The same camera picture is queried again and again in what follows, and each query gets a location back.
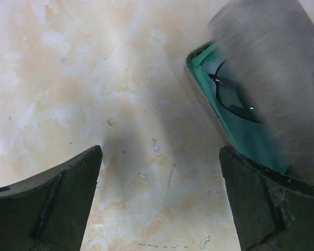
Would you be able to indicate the blue cleaning cloth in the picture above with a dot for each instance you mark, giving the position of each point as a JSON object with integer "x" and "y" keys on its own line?
{"x": 214, "y": 86}

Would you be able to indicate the grey glasses case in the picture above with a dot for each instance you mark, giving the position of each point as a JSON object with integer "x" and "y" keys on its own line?
{"x": 268, "y": 47}

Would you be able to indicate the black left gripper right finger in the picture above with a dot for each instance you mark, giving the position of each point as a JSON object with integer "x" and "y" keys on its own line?
{"x": 271, "y": 211}

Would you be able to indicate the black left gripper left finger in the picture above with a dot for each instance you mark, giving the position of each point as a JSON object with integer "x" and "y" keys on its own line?
{"x": 49, "y": 211}

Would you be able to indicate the black thin-frame glasses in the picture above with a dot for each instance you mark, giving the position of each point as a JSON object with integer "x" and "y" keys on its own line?
{"x": 247, "y": 112}

